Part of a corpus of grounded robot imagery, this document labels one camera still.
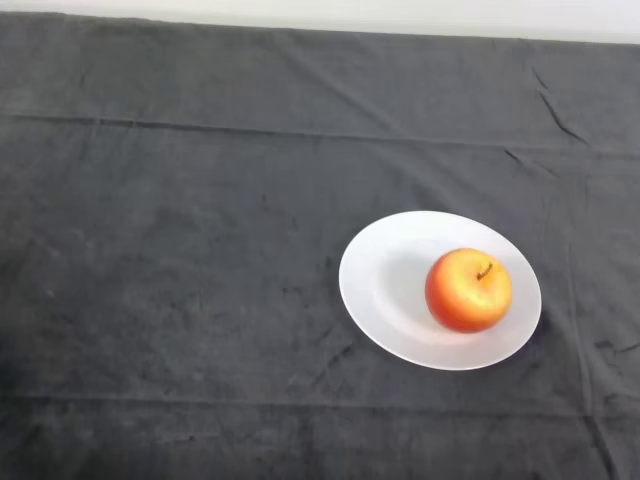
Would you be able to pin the black cloth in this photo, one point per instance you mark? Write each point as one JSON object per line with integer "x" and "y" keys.
{"x": 200, "y": 175}

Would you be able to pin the red yellow apple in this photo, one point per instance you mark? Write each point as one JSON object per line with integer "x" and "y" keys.
{"x": 465, "y": 295}

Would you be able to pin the white round plate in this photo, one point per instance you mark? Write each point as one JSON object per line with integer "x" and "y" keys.
{"x": 390, "y": 300}

